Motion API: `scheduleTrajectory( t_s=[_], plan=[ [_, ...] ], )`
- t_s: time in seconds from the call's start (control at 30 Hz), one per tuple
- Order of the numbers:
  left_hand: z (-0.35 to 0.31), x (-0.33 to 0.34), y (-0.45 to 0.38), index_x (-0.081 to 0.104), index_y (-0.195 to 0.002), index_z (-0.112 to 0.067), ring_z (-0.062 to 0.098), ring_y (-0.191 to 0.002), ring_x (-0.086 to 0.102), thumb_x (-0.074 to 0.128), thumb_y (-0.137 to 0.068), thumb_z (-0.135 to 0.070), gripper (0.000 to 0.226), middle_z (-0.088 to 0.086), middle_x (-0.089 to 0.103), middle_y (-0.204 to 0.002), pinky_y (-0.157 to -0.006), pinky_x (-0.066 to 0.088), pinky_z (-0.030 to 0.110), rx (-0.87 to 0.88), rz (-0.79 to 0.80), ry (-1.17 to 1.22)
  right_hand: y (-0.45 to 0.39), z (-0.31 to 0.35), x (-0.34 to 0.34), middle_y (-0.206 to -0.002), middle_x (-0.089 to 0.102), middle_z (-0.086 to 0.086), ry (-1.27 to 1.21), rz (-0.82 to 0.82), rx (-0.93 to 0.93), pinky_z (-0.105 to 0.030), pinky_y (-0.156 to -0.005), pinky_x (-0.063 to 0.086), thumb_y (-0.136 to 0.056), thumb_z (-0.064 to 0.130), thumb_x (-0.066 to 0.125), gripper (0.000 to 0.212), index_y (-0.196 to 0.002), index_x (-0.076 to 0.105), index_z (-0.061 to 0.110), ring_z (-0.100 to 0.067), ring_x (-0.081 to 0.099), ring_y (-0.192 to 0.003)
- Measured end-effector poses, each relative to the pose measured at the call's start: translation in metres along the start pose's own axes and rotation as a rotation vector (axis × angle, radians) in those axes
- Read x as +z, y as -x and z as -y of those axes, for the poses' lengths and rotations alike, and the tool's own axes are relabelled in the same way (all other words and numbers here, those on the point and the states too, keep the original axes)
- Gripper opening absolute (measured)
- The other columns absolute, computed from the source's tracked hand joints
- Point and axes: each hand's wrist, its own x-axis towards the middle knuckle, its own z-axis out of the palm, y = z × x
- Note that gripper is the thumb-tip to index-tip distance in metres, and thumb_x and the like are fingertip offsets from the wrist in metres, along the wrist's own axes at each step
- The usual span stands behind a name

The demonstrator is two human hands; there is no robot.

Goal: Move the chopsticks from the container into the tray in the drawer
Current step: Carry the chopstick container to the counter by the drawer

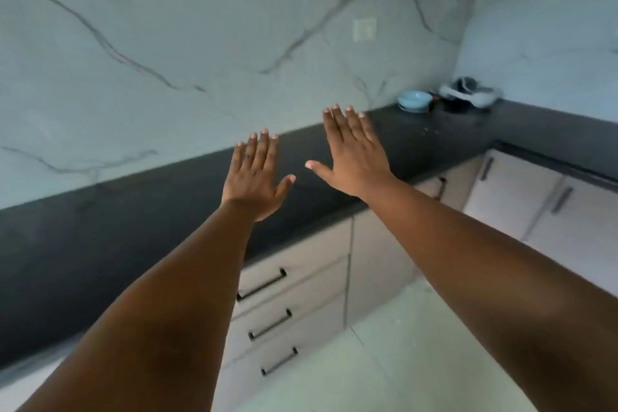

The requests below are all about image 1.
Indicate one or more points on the beige cabinet door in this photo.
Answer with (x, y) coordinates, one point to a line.
(372, 271)
(589, 242)
(458, 185)
(516, 194)

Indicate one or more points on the person's right forearm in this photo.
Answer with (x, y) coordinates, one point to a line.
(483, 291)

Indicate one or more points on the person's left forearm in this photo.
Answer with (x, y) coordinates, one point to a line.
(169, 320)

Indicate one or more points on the person's right hand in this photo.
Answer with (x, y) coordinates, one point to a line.
(355, 156)

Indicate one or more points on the person's left hand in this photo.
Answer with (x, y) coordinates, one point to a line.
(251, 180)

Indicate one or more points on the white wall socket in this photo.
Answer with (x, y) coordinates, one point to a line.
(364, 30)

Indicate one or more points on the white and black device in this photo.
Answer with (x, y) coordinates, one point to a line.
(470, 95)

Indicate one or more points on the light blue bowl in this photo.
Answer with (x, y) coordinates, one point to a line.
(414, 100)

